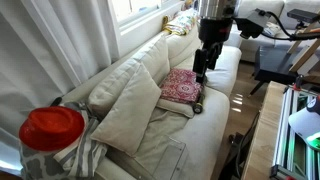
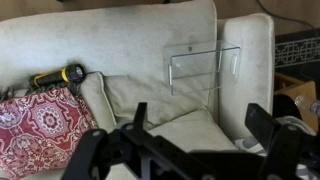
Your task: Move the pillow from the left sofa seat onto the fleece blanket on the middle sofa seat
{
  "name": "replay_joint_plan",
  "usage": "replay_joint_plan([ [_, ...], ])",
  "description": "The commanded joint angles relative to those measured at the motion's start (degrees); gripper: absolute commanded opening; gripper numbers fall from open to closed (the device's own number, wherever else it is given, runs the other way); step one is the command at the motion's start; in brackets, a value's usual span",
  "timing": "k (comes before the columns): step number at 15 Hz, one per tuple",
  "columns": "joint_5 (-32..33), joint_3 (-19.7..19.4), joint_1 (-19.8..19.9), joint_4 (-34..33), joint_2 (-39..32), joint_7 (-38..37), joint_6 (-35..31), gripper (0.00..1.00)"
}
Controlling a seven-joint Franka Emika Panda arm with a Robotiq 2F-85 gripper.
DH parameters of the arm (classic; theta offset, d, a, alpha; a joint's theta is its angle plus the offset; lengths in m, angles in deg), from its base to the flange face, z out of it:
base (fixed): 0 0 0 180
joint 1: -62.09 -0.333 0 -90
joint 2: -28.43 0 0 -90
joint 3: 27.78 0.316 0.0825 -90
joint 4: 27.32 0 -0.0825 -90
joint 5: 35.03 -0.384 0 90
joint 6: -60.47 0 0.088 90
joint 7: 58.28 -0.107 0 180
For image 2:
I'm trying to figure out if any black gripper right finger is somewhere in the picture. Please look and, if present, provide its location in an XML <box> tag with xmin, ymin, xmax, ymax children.
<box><xmin>244</xmin><ymin>103</ymin><xmax>320</xmax><ymax>180</ymax></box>

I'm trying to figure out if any white grey fabric bundle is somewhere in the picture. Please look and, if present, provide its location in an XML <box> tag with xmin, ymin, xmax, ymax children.
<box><xmin>233</xmin><ymin>115</ymin><xmax>318</xmax><ymax>158</ymax></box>

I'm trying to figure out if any light wooden box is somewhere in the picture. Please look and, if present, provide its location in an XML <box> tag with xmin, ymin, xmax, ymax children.
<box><xmin>273</xmin><ymin>72</ymin><xmax>319</xmax><ymax>133</ymax></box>

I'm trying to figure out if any beige fabric sofa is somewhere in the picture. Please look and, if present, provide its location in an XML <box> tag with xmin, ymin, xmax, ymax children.
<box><xmin>0</xmin><ymin>0</ymin><xmax>276</xmax><ymax>180</ymax></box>

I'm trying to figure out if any beige throw pillow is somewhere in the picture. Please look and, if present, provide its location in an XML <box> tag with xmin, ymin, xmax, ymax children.
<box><xmin>102</xmin><ymin>73</ymin><xmax>216</xmax><ymax>132</ymax></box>

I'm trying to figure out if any black and yellow flashlight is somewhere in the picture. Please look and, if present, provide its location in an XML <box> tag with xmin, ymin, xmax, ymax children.
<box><xmin>28</xmin><ymin>63</ymin><xmax>85</xmax><ymax>90</ymax></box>

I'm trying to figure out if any black floor cable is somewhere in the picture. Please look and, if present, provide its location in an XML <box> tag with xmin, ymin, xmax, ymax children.
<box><xmin>255</xmin><ymin>0</ymin><xmax>316</xmax><ymax>30</ymax></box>

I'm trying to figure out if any dark patterned rug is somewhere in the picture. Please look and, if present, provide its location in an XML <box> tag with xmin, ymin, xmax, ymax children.
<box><xmin>274</xmin><ymin>28</ymin><xmax>320</xmax><ymax>79</ymax></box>

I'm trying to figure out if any clear plastic container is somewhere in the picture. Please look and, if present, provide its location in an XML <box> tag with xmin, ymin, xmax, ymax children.
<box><xmin>162</xmin><ymin>39</ymin><xmax>242</xmax><ymax>97</ymax></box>

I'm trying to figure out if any red patterned fringed blanket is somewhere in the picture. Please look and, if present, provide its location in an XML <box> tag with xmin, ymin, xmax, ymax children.
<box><xmin>0</xmin><ymin>83</ymin><xmax>100</xmax><ymax>180</ymax></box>

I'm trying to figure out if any clear glass bottle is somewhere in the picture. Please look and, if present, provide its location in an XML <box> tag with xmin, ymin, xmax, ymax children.
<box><xmin>294</xmin><ymin>94</ymin><xmax>320</xmax><ymax>118</ymax></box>

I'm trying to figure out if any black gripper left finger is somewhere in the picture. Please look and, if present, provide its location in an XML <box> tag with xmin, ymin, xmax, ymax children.
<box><xmin>61</xmin><ymin>101</ymin><xmax>214</xmax><ymax>180</ymax></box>

